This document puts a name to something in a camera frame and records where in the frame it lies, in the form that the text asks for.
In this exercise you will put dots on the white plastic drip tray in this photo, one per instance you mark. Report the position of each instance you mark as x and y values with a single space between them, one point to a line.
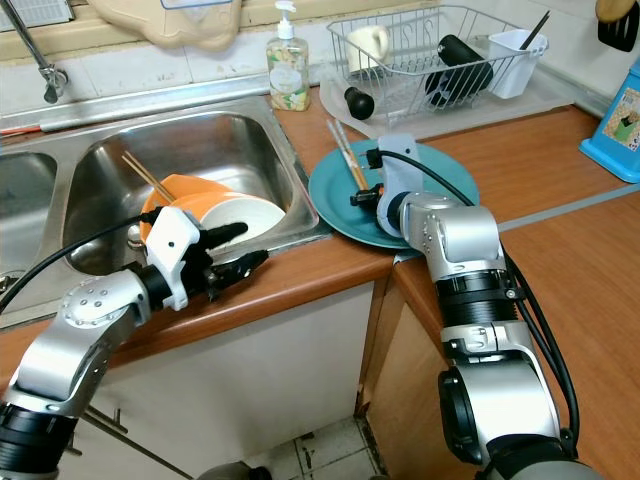
555 100

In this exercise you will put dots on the black hanging kitchen utensil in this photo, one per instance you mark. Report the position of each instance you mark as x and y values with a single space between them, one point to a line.
618 25

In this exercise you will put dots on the orange plate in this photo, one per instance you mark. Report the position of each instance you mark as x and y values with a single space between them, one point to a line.
170 195

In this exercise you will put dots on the beige plastic container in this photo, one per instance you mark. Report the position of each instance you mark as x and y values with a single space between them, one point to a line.
160 22

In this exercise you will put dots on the cream mug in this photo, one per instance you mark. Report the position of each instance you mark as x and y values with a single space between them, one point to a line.
368 48

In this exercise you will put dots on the wooden chopstick patterned end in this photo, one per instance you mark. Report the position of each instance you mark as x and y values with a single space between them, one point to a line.
340 148
354 168

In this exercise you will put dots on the teal plate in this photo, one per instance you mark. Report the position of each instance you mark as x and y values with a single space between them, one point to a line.
335 210

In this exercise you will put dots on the plain wooden chopstick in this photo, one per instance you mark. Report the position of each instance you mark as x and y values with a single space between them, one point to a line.
150 178

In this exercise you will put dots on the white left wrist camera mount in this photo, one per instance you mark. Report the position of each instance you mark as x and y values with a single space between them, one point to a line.
175 245

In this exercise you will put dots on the white ribbed bowl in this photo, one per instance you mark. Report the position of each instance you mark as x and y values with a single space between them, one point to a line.
250 215

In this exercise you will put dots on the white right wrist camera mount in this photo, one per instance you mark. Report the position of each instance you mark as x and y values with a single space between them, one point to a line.
402 185

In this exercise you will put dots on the white ribbed grate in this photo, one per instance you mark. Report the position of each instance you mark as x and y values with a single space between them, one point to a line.
40 10

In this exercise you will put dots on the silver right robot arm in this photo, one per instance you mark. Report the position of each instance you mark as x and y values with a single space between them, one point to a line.
470 260

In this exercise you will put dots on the floral soap pump bottle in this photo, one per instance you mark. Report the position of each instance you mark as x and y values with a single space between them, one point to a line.
288 75

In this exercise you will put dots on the blue patterned box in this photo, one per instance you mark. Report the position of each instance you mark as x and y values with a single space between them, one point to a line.
615 135

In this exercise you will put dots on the metal faucet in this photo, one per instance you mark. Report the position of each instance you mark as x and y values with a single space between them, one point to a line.
35 50

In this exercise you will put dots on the white cabinet door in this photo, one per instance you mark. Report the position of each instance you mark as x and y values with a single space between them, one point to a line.
260 380

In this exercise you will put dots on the black bottle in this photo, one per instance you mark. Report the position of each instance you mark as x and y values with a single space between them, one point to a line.
458 68

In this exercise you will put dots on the stainless steel double sink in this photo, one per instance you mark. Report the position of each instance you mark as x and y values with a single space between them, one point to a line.
220 145

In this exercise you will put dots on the small black round grinder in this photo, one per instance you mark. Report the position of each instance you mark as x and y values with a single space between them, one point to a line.
359 103

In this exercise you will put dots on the brown wooden cabinet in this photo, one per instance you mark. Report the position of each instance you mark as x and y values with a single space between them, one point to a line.
405 400

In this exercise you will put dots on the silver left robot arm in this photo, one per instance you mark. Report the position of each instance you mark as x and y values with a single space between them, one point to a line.
75 340

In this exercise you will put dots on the white plastic utensil holder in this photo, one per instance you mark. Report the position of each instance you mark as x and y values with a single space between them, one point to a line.
520 65

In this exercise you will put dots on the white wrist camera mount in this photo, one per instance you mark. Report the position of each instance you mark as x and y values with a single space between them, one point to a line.
402 185
175 245

